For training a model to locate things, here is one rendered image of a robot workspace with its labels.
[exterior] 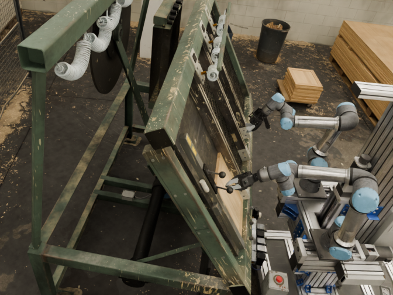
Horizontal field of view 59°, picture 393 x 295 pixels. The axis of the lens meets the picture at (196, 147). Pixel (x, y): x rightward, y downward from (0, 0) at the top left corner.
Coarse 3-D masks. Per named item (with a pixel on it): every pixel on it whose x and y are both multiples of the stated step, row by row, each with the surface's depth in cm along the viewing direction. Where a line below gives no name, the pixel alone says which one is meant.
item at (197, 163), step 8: (184, 136) 174; (184, 144) 175; (192, 144) 180; (192, 152) 178; (192, 160) 182; (200, 160) 185; (200, 168) 184; (200, 176) 188; (208, 184) 192; (208, 192) 196; (216, 200) 199; (224, 208) 205; (224, 216) 207; (232, 224) 213; (232, 232) 216; (240, 240) 222; (240, 248) 226
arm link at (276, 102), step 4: (276, 96) 230; (280, 96) 230; (272, 100) 232; (276, 100) 230; (280, 100) 230; (268, 104) 234; (272, 104) 232; (276, 104) 232; (280, 104) 232; (268, 108) 234; (272, 108) 234; (276, 108) 234
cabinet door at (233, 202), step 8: (224, 160) 235; (216, 168) 220; (224, 168) 232; (216, 176) 214; (216, 184) 209; (224, 184) 224; (232, 184) 241; (224, 192) 220; (224, 200) 217; (232, 200) 233; (240, 200) 252; (232, 208) 229; (240, 208) 247; (232, 216) 225; (240, 216) 242; (240, 224) 238; (240, 232) 233
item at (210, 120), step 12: (192, 48) 195; (192, 60) 189; (204, 72) 198; (192, 84) 201; (192, 96) 206; (204, 96) 207; (204, 108) 211; (204, 120) 216; (216, 120) 221; (216, 132) 221; (216, 144) 227; (228, 156) 233; (228, 168) 240; (240, 192) 253
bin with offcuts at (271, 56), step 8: (264, 24) 625; (272, 24) 618; (280, 24) 614; (288, 24) 616; (264, 32) 604; (272, 32) 595; (280, 32) 593; (264, 40) 611; (272, 40) 604; (280, 40) 606; (264, 48) 619; (272, 48) 614; (280, 48) 621; (264, 56) 628; (272, 56) 626
